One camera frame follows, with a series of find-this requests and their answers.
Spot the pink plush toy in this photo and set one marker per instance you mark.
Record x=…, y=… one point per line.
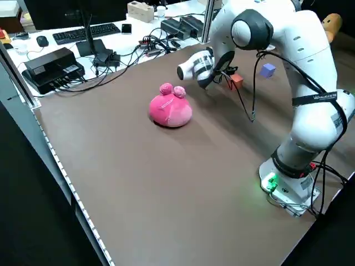
x=170, y=110

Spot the black computer mouse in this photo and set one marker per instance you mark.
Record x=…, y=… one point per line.
x=42, y=41

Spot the black power adapter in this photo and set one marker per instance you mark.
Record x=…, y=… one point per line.
x=106, y=59

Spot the orange foam square block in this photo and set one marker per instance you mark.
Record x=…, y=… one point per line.
x=237, y=81

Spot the black monitor stand base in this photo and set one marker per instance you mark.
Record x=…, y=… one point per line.
x=91, y=47

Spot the black network switch box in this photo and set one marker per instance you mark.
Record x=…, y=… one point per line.
x=50, y=67

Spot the black computer monitor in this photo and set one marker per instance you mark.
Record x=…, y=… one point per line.
x=69, y=11

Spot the orange plush toy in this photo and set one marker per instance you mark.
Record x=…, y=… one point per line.
x=331, y=25

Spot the aluminium frame post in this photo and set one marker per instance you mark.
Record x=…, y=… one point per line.
x=209, y=19
x=19, y=74

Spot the black usb hub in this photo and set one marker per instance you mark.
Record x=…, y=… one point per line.
x=148, y=45

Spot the purple foam square block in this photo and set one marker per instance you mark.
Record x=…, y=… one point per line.
x=267, y=71

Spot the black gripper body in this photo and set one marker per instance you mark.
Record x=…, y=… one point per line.
x=223, y=66

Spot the black power brick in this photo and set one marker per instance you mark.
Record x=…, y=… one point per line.
x=173, y=27
x=192, y=24

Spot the white paper cup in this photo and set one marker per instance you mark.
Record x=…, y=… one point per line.
x=161, y=12

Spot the light wooden box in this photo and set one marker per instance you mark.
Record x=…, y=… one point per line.
x=140, y=11

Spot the black keyboard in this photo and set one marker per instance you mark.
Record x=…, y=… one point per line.
x=86, y=32

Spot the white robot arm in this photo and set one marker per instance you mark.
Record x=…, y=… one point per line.
x=305, y=41

